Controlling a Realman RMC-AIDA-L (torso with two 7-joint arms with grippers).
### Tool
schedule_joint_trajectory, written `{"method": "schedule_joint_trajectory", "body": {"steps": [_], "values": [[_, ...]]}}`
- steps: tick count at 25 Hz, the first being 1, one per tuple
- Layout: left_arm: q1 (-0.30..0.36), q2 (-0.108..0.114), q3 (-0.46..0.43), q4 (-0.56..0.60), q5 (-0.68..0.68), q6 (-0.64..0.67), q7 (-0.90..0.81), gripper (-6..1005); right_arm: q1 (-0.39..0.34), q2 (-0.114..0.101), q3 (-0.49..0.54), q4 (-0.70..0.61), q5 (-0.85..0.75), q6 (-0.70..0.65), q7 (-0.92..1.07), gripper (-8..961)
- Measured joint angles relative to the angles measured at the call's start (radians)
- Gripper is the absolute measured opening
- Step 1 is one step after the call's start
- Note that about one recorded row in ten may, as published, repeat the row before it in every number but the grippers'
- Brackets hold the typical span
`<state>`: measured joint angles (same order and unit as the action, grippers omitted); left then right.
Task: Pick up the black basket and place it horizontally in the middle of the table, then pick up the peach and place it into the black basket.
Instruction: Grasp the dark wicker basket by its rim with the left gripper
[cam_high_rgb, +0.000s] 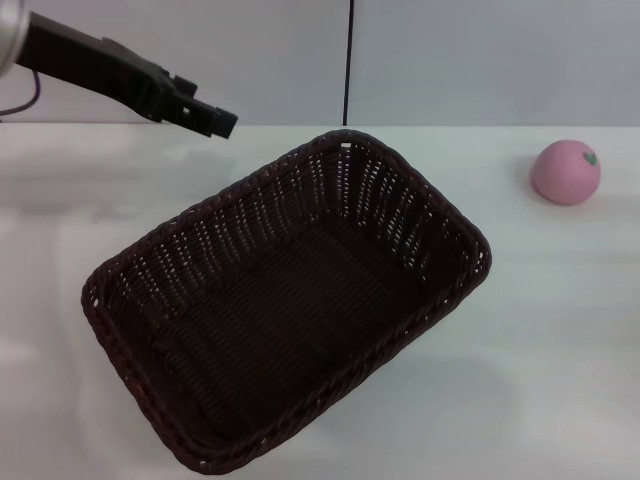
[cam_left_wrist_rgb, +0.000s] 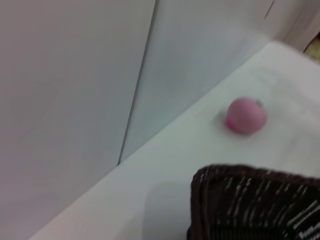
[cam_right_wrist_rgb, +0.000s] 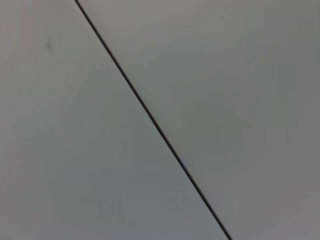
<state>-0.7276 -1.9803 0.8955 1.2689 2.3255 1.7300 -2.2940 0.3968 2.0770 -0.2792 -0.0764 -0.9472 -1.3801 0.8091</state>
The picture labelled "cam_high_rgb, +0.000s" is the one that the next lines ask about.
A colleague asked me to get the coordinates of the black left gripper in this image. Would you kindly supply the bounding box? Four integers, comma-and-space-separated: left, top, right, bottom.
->
13, 11, 239, 141

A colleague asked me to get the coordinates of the dark brown woven basket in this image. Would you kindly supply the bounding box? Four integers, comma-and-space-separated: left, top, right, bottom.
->
79, 128, 494, 476

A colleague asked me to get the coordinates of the pink peach toy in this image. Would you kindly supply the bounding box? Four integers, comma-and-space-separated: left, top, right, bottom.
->
528, 139, 602, 205

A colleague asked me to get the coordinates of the black vertical wall strip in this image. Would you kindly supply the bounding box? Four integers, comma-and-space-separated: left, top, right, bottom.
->
341, 0, 355, 127

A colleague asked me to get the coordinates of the thin dark arm cable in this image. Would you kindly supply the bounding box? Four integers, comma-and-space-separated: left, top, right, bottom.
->
0, 68, 42, 117

